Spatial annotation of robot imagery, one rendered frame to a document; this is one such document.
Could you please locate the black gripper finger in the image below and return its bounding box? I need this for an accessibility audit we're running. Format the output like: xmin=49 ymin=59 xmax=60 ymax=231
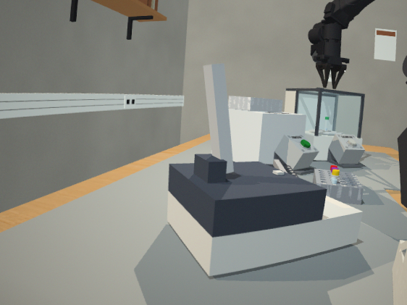
xmin=316 ymin=64 xmax=331 ymax=88
xmin=331 ymin=66 xmax=347 ymax=89

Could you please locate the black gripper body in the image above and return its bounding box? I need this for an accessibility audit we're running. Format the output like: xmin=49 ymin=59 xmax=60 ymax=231
xmin=314 ymin=39 xmax=350 ymax=67

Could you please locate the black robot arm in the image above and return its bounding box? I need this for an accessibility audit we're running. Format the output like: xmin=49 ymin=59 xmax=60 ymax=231
xmin=308 ymin=0 xmax=374 ymax=60

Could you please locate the grey bench mat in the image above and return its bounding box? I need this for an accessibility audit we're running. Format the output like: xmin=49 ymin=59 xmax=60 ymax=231
xmin=0 ymin=139 xmax=407 ymax=305

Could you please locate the yellow-capped sample tube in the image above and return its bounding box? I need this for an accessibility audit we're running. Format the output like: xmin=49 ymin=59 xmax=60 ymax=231
xmin=331 ymin=170 xmax=340 ymax=184

